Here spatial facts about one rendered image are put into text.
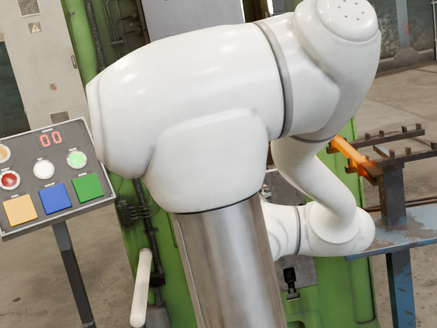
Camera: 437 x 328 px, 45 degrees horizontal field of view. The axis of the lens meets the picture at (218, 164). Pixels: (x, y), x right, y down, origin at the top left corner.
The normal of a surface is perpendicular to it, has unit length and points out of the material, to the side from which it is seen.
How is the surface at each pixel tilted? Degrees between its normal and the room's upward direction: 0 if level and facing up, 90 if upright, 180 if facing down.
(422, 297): 0
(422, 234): 0
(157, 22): 90
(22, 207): 60
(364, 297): 90
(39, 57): 90
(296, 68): 76
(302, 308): 90
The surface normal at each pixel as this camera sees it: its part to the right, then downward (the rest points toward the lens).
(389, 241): -0.18, -0.94
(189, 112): 0.24, 0.25
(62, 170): 0.32, -0.32
